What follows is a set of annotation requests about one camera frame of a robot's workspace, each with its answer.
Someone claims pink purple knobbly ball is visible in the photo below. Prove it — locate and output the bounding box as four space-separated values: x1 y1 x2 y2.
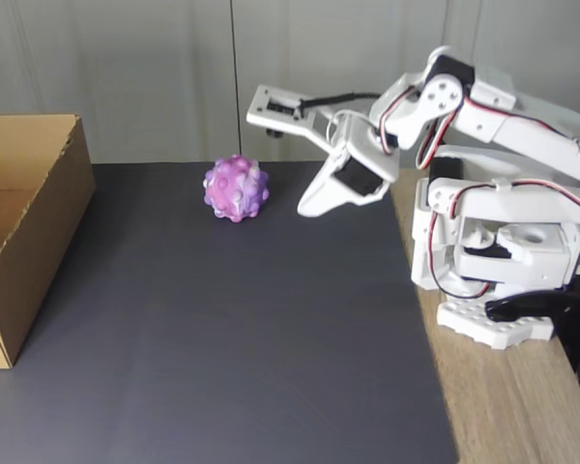
202 154 271 223

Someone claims black camera cable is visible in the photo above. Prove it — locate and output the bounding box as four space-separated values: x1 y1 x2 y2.
298 89 384 108

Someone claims black table clamp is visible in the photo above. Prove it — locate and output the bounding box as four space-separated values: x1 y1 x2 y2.
484 289 580 373

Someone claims brown cardboard box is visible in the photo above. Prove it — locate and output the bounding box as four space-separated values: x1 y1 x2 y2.
0 113 97 370

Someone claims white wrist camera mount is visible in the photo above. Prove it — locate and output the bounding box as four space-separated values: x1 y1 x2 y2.
245 84 350 152

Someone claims dark grey table mat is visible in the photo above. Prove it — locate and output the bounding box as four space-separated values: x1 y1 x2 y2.
0 160 460 464

